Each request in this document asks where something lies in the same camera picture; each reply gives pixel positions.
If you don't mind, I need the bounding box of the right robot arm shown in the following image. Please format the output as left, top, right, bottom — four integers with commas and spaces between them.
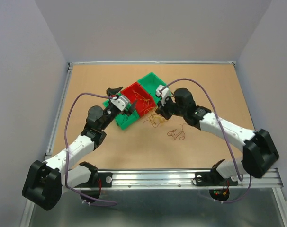
155, 85, 279, 184

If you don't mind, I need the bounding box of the far green plastic bin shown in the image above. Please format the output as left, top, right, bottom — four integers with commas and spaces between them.
137, 72, 167, 105

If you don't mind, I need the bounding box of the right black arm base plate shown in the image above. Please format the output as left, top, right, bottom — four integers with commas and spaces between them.
192, 171, 238, 187

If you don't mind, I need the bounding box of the red plastic bin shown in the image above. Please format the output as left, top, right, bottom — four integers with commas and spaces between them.
121, 82, 155, 118

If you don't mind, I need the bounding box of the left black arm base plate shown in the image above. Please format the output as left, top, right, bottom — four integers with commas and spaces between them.
74, 172, 113, 188

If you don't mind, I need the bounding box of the aluminium front rail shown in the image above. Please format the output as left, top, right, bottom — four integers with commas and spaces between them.
60, 168, 283, 190

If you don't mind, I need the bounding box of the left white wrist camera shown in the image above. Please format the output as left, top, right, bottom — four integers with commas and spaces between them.
110, 95, 130, 112

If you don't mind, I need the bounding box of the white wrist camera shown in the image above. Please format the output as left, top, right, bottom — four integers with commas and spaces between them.
110, 95, 130, 112
155, 85, 170, 106

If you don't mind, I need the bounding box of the aluminium table edge frame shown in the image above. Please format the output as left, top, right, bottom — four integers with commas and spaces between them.
45, 61, 241, 157

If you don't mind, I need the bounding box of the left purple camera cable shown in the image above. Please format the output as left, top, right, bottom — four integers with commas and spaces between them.
63, 92, 118, 207

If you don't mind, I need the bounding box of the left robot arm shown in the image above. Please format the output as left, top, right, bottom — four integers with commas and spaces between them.
22, 87, 136, 210

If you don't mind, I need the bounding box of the near green plastic bin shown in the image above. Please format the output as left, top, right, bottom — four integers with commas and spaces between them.
103, 99, 139, 130

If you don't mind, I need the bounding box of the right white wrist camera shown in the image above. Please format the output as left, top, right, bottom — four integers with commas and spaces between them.
155, 85, 170, 106

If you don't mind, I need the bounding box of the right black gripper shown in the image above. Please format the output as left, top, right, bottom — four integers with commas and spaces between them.
154, 95, 186, 121

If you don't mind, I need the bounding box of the green plastic bin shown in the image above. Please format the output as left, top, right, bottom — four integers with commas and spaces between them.
137, 72, 167, 105
103, 99, 139, 130

